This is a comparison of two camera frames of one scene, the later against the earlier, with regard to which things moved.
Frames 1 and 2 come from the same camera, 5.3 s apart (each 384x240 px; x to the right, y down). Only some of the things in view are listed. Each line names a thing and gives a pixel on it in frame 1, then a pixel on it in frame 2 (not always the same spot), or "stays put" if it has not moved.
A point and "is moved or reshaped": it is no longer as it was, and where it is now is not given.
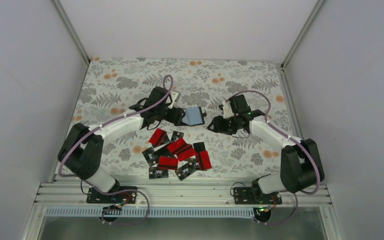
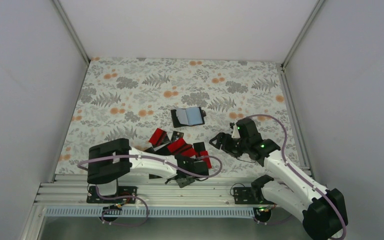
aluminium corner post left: [72, 31] stays put
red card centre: [178, 145] stays put
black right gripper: [218, 126] -> [225, 146]
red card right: [204, 160] stays put
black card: [185, 171] is moved or reshaped
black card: [199, 147] stays put
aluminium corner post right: [302, 34] stays put
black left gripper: [175, 117] -> [182, 184]
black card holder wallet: [193, 116] stays put
